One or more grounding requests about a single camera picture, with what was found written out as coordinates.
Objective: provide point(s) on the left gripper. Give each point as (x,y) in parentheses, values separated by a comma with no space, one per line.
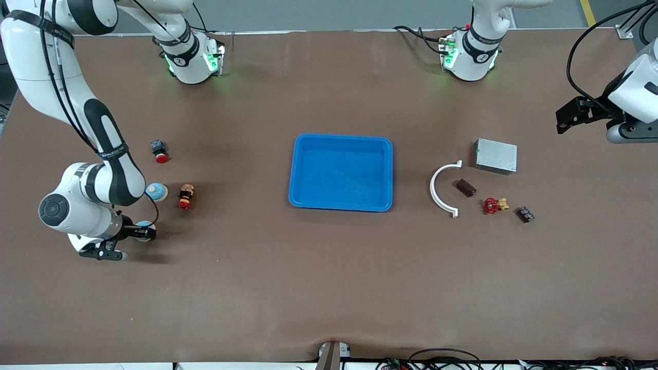
(598,110)

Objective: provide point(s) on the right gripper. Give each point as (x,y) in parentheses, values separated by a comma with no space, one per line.
(128,232)

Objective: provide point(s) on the light blue call bell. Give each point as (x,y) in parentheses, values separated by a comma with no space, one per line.
(156,191)
(145,224)

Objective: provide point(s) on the black capacitor block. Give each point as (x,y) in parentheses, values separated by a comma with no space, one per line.
(525,214)

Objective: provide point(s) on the brown capacitor block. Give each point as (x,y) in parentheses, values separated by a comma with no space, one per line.
(464,187)

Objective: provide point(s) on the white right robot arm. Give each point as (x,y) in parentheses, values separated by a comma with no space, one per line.
(31,56)

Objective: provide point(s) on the red emergency stop button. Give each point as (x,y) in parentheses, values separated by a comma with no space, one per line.
(186,196)

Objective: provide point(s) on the red mushroom push button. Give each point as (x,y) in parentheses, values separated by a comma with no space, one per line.
(159,151)

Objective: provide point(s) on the silver metal power supply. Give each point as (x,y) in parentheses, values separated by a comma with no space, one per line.
(496,156)

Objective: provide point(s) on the brown table mat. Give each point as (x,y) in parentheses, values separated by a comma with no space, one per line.
(257,282)

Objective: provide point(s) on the white curved plastic clamp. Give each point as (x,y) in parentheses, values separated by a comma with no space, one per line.
(434,198)

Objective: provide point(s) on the blue plastic tray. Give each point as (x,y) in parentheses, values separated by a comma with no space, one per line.
(339,174)

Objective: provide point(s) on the aluminium frame corner post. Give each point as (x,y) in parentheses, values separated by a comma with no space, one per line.
(624,32)

